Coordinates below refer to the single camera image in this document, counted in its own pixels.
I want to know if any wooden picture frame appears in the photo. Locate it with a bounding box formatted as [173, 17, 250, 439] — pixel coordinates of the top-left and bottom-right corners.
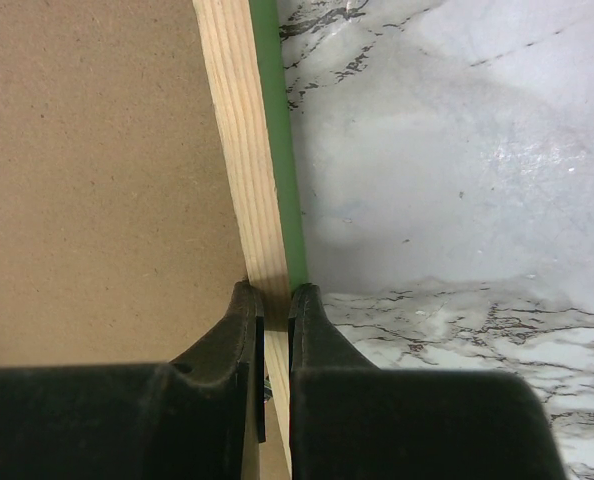
[194, 1, 308, 457]

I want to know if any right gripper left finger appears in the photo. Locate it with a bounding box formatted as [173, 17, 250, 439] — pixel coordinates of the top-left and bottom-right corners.
[0, 282, 265, 479]

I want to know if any brown frame backing board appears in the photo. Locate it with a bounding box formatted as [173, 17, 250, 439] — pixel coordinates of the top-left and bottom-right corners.
[0, 1, 244, 366]

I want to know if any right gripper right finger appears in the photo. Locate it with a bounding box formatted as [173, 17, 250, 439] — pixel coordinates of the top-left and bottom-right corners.
[289, 284, 566, 479]

